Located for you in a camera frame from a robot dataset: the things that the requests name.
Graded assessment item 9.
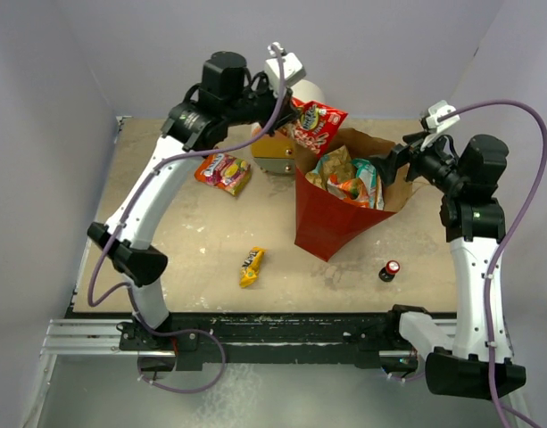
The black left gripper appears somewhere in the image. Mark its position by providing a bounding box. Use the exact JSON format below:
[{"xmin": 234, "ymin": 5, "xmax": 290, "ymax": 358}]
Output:
[{"xmin": 223, "ymin": 72, "xmax": 299, "ymax": 137}]

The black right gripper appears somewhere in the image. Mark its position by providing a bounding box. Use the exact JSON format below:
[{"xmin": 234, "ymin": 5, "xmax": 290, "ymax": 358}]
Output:
[{"xmin": 370, "ymin": 127, "xmax": 468, "ymax": 194}]

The teal Fox's candy bag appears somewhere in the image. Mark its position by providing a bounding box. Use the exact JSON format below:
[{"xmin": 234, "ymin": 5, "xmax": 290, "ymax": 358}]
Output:
[{"xmin": 352, "ymin": 158, "xmax": 385, "ymax": 210}]

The orange Fox's candy bag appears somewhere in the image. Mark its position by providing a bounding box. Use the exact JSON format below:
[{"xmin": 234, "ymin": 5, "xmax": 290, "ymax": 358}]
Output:
[{"xmin": 327, "ymin": 174, "xmax": 370, "ymax": 208}]

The large gold snack bag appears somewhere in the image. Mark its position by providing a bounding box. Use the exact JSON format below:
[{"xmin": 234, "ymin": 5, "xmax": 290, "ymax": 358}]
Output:
[{"xmin": 305, "ymin": 146, "xmax": 356, "ymax": 190}]

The red noodle snack packet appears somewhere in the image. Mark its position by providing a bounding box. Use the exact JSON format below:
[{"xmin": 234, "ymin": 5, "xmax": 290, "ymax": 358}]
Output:
[{"xmin": 286, "ymin": 98, "xmax": 348, "ymax": 157}]

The colourful candy packet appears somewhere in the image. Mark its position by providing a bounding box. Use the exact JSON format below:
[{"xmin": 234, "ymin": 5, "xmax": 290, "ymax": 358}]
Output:
[{"xmin": 194, "ymin": 153, "xmax": 252, "ymax": 196}]

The red paper bag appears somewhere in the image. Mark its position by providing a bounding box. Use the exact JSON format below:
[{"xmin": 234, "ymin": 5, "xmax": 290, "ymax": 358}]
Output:
[{"xmin": 294, "ymin": 145, "xmax": 413, "ymax": 261}]

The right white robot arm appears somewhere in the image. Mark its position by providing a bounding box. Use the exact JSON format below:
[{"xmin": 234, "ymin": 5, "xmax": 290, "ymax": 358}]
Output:
[{"xmin": 369, "ymin": 134, "xmax": 526, "ymax": 399}]

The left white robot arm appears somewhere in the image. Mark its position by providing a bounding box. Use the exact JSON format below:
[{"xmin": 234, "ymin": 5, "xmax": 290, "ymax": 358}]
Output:
[{"xmin": 87, "ymin": 42, "xmax": 306, "ymax": 350}]

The small three-drawer cabinet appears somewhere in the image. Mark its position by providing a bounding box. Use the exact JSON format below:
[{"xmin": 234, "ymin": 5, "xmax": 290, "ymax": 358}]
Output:
[{"xmin": 250, "ymin": 79, "xmax": 326, "ymax": 176}]

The small red-capped bottle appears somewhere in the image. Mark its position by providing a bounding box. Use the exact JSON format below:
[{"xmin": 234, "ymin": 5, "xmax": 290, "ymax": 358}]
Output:
[{"xmin": 378, "ymin": 260, "xmax": 401, "ymax": 283}]

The yellow M&M's packet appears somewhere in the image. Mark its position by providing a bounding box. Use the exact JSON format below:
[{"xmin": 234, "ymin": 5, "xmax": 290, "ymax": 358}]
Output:
[{"xmin": 239, "ymin": 247, "xmax": 266, "ymax": 288}]

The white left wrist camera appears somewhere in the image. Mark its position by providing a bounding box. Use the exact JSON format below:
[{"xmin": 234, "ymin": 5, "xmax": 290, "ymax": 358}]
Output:
[{"xmin": 263, "ymin": 42, "xmax": 306, "ymax": 95}]

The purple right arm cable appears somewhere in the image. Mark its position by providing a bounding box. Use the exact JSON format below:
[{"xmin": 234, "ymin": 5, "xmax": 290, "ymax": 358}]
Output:
[{"xmin": 386, "ymin": 98, "xmax": 547, "ymax": 428}]

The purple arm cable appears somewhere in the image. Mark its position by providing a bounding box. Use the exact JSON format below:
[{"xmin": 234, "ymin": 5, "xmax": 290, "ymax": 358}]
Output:
[
  {"xmin": 386, "ymin": 98, "xmax": 547, "ymax": 428},
  {"xmin": 86, "ymin": 42, "xmax": 287, "ymax": 395}
]

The aluminium table rail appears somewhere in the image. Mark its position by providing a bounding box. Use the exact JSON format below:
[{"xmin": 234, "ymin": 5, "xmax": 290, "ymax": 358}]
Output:
[{"xmin": 41, "ymin": 319, "xmax": 120, "ymax": 356}]

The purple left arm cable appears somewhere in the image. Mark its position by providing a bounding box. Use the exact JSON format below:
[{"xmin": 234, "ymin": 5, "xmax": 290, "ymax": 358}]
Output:
[{"xmin": 86, "ymin": 42, "xmax": 287, "ymax": 395}]

